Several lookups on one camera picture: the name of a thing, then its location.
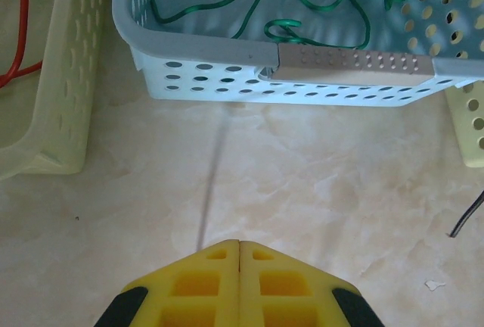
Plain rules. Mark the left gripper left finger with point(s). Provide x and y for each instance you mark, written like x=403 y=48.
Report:
x=189 y=289

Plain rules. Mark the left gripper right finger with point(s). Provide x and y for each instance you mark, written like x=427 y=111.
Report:
x=295 y=289

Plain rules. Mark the small white scrap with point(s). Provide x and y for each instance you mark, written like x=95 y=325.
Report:
x=434 y=285

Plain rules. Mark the yellow-green perforated plastic basket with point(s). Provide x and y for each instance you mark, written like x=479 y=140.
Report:
x=469 y=145
x=68 y=77

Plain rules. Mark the blue perforated plastic basket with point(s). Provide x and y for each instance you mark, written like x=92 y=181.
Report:
x=211 y=45

